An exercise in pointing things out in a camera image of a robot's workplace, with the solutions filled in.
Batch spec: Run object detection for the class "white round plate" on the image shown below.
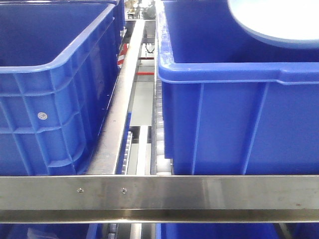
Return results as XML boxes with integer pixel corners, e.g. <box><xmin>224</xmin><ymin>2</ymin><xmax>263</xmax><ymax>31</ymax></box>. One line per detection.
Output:
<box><xmin>227</xmin><ymin>0</ymin><xmax>319</xmax><ymax>49</ymax></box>

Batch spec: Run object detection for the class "right blue plastic crate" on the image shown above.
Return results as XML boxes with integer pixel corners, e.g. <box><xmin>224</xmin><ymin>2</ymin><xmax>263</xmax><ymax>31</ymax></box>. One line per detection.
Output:
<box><xmin>156</xmin><ymin>0</ymin><xmax>319</xmax><ymax>175</ymax></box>

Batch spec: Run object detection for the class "blue plastic crate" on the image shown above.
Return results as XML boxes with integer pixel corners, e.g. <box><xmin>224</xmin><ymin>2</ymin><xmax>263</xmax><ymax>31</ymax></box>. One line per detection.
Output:
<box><xmin>156</xmin><ymin>0</ymin><xmax>319</xmax><ymax>175</ymax></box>
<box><xmin>0</xmin><ymin>3</ymin><xmax>118</xmax><ymax>176</ymax></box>

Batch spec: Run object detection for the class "left blue plastic crate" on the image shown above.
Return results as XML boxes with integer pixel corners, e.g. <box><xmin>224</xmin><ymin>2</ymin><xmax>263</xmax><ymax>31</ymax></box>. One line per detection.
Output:
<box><xmin>0</xmin><ymin>3</ymin><xmax>118</xmax><ymax>176</ymax></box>

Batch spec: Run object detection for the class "steel conveyor rail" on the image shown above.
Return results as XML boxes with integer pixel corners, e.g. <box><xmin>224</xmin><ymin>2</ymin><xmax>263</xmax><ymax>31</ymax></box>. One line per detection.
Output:
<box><xmin>87</xmin><ymin>20</ymin><xmax>145</xmax><ymax>175</ymax></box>

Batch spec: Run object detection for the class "stainless steel shelf rail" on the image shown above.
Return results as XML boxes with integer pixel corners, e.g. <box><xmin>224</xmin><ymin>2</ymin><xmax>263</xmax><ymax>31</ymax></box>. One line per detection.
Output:
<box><xmin>0</xmin><ymin>175</ymin><xmax>319</xmax><ymax>223</ymax></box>

